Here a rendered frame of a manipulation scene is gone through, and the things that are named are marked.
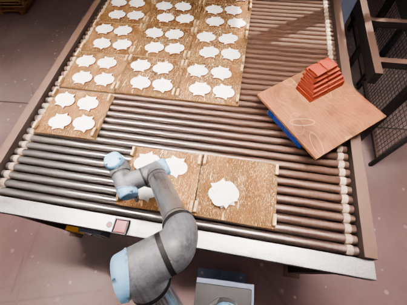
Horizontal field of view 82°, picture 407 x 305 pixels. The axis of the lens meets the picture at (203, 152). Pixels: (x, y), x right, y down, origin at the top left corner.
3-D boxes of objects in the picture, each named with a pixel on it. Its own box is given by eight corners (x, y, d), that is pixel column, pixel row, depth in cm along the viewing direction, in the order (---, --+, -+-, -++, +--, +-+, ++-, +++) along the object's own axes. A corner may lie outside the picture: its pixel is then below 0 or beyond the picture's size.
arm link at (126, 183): (145, 184, 88) (135, 161, 93) (116, 198, 86) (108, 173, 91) (149, 192, 95) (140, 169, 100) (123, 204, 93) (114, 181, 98)
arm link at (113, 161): (105, 172, 89) (99, 155, 93) (116, 182, 99) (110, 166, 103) (125, 163, 91) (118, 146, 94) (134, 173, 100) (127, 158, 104)
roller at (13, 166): (351, 225, 119) (356, 223, 115) (9, 170, 142) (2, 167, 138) (350, 215, 122) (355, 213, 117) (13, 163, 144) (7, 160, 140)
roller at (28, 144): (348, 196, 126) (353, 193, 122) (22, 149, 149) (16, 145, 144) (347, 188, 128) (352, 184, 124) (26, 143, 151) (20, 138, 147)
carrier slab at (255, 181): (274, 230, 116) (275, 229, 114) (192, 215, 121) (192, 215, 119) (277, 165, 131) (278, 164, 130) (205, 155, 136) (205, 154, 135)
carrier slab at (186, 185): (192, 216, 120) (191, 215, 119) (115, 204, 125) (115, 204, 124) (203, 155, 136) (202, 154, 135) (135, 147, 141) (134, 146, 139)
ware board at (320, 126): (384, 118, 131) (386, 115, 129) (315, 160, 121) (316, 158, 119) (320, 63, 151) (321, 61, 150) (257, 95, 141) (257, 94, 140)
